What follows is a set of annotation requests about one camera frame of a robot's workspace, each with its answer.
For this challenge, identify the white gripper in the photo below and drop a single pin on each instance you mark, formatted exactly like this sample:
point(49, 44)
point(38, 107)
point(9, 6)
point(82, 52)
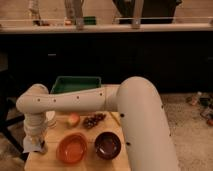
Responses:
point(35, 127)

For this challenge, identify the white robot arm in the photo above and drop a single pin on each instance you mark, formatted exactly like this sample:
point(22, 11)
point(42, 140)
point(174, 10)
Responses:
point(143, 119)

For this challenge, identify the white cup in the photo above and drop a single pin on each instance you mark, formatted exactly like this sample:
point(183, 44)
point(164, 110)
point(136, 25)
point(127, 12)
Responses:
point(51, 119)

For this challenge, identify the apple piece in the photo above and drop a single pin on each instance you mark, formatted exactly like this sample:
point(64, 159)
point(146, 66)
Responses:
point(73, 120)

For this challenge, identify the orange bowl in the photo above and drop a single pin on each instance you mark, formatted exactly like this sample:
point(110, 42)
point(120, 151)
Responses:
point(72, 148)

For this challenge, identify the green plastic bin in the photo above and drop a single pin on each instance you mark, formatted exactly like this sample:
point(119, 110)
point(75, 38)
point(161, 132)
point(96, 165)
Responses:
point(64, 84)

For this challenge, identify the bunch of dark grapes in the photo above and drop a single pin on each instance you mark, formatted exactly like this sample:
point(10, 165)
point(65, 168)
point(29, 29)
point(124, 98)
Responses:
point(92, 121)

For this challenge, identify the dark brown bowl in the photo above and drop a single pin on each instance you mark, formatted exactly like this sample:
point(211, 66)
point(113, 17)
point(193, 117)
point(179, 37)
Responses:
point(107, 145)

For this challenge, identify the yellow banana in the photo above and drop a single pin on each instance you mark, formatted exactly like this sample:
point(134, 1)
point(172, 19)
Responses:
point(115, 118)

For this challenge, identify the black dresser cabinet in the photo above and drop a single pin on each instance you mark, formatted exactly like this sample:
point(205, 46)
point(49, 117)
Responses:
point(173, 60)

